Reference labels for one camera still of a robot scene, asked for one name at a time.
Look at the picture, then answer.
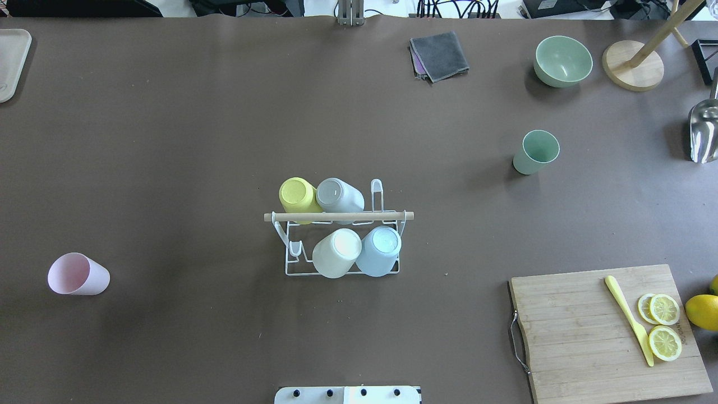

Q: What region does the green plastic cup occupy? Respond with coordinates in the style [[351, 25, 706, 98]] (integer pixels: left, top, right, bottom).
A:
[[512, 130, 560, 176]]

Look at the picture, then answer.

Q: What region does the pink plastic cup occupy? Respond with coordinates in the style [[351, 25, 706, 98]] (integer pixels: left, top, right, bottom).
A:
[[47, 252, 111, 296]]

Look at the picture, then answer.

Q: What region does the grey plastic cup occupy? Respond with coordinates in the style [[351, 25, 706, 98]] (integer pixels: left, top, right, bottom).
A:
[[316, 177, 365, 213]]

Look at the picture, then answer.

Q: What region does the light blue plastic cup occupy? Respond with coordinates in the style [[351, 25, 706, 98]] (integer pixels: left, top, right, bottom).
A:
[[356, 226, 402, 278]]

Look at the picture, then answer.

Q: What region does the cream plastic cup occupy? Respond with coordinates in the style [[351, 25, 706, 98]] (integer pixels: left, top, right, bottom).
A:
[[312, 228, 362, 279]]

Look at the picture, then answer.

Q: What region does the yellow plastic cup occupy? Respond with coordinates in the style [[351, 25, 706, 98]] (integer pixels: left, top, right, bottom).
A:
[[279, 177, 323, 214]]

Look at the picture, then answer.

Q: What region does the grey folded cloth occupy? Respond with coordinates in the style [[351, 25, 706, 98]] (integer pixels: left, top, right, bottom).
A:
[[409, 31, 470, 84]]

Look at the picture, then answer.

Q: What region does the green bowl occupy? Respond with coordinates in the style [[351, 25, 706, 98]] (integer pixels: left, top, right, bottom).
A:
[[533, 35, 593, 89]]

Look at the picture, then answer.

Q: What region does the yellow plastic knife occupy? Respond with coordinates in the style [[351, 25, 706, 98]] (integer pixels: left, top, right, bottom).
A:
[[604, 275, 655, 366]]

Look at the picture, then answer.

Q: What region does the wooden cutting board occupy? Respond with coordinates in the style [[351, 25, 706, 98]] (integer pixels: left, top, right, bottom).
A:
[[509, 264, 713, 403]]

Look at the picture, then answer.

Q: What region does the wooden mug tree stand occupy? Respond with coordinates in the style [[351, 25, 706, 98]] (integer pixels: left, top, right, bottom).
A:
[[601, 1, 703, 92]]

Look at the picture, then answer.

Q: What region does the lemon slice upper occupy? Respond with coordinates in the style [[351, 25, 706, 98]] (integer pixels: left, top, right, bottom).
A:
[[637, 293, 680, 327]]

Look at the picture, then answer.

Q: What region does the lemon slice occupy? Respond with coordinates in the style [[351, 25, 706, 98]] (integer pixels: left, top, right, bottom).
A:
[[648, 325, 683, 361], [637, 293, 680, 327]]

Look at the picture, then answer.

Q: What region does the lemon slice lower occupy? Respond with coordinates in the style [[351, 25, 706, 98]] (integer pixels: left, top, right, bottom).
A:
[[648, 325, 683, 361]]

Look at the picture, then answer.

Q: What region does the metal scoop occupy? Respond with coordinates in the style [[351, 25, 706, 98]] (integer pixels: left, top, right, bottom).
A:
[[689, 70, 717, 164]]

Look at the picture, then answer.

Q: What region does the whole yellow lemon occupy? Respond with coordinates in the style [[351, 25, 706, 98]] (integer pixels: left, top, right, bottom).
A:
[[684, 294, 718, 332]]

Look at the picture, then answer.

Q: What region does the beige tray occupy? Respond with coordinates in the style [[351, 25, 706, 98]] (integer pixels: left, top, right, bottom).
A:
[[1, 29, 33, 103]]

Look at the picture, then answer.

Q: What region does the white wire cup holder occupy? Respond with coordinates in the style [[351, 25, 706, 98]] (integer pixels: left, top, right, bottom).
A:
[[264, 177, 415, 279]]

